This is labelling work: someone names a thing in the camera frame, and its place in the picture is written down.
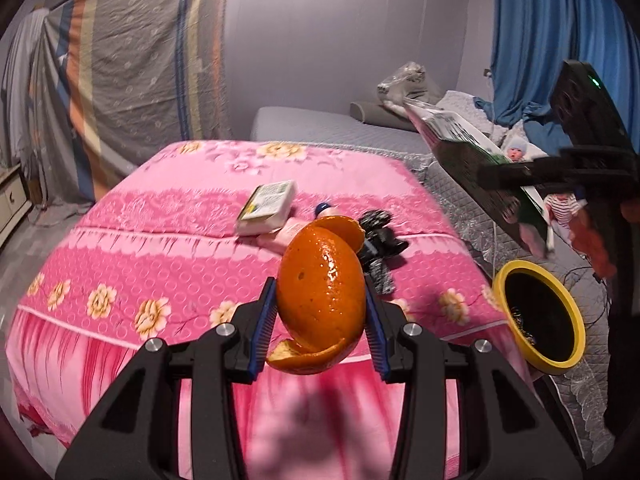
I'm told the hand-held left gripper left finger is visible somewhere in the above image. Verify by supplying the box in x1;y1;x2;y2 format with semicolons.
55;277;281;480

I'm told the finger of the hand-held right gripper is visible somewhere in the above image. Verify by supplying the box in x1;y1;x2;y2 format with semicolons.
477;155;638;191

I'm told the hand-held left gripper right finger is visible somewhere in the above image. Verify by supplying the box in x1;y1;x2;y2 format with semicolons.
362;280;586;480

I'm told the orange mandarin peel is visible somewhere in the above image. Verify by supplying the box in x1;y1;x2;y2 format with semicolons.
265;214;367;376

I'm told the green white plastic bag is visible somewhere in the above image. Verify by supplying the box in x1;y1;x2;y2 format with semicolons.
404;101;556;261

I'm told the yellow trash bin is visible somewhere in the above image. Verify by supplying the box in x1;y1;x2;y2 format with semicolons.
492;260;586;376

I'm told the person's right hand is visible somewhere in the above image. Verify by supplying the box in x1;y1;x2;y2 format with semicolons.
570;205;618;281

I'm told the white quilted throw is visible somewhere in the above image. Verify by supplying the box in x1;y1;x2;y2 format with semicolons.
440;90;501;136

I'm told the black plastic bag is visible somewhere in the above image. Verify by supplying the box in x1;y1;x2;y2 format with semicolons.
357;210;410;296

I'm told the pink packet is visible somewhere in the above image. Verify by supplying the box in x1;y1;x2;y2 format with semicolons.
257;215;321;256

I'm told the blue curtain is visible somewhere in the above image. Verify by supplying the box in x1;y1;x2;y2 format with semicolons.
492;0;640;126

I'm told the pink floral bedsheet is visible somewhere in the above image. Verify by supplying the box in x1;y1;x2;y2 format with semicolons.
5;140;531;480

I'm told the white green carton box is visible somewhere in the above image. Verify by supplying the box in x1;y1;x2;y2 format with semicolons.
235;180;299;236

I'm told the tiger plush toy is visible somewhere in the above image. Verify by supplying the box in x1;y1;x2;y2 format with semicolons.
376;61;441;111

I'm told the grey pillow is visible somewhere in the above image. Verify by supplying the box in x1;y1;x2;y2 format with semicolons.
349;101;416;132

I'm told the grey sofa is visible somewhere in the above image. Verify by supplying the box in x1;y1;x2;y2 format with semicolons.
250;106;616;461

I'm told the white TV cabinet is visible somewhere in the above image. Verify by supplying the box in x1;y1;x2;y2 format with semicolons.
0;165;33;246

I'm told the striped grey sheet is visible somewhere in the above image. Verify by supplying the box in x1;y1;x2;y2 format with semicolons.
30;0;233;201

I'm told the plain grey cloth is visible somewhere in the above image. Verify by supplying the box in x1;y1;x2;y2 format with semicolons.
0;7;51;171

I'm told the white cable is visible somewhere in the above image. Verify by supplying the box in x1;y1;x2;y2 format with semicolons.
487;220;502;273

